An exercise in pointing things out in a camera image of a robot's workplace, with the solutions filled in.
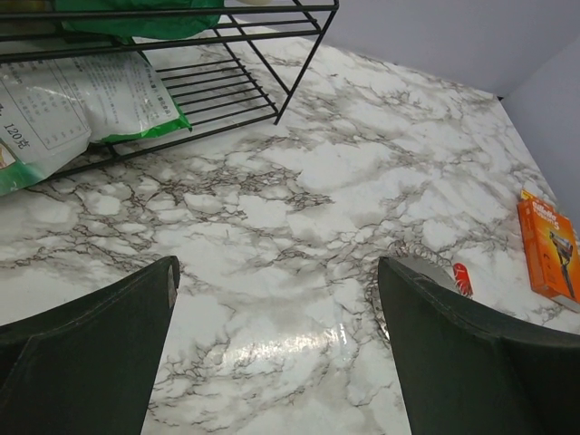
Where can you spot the orange razor box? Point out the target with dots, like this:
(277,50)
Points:
(551,251)

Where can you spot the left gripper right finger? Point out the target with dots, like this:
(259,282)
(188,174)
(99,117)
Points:
(465,368)

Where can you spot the red key tag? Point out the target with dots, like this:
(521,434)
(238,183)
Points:
(462,280)

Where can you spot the metal disc with key rings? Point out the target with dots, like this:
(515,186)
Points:
(426,264)

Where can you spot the green brown coffee bag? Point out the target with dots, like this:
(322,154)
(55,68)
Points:
(153,27)

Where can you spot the green white snack packet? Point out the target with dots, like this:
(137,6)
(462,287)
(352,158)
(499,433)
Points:
(122,97)

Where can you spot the black wire shelf rack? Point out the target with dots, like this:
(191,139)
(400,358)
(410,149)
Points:
(240,72)

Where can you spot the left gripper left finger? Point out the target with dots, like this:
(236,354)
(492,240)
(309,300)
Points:
(89,366)

